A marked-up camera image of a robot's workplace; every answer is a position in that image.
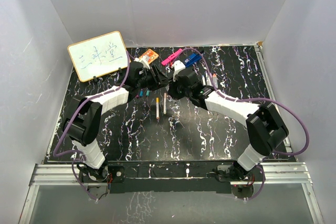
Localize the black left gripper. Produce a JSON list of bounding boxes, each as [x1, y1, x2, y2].
[[136, 66, 169, 92]]

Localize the yellow orange marker pen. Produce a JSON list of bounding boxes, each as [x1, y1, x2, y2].
[[155, 97, 160, 120]]

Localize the yellow tip marker pen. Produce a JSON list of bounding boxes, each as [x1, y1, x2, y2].
[[205, 72, 210, 86]]

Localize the peach marker pen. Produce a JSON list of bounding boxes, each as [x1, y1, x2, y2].
[[163, 92, 167, 115]]

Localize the thick orange highlighter pen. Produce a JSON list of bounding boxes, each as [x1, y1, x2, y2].
[[212, 73, 218, 88]]

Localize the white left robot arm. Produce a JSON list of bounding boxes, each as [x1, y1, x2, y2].
[[63, 61, 171, 182]]

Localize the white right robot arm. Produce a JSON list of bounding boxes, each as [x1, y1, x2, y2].
[[168, 68, 289, 180]]

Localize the pink clip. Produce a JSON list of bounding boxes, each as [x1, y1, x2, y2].
[[161, 48, 183, 66]]

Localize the blue stapler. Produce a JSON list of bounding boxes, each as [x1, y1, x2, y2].
[[184, 51, 203, 68]]

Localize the small whiteboard with writing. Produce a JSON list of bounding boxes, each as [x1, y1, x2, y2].
[[68, 31, 130, 82]]

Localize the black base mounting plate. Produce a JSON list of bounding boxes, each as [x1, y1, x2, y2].
[[77, 161, 265, 197]]

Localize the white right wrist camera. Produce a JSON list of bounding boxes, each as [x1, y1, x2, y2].
[[172, 60, 186, 82]]

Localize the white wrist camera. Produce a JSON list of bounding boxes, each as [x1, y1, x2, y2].
[[172, 60, 186, 82], [134, 57, 150, 69]]

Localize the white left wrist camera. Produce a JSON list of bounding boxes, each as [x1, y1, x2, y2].
[[134, 57, 150, 69]]

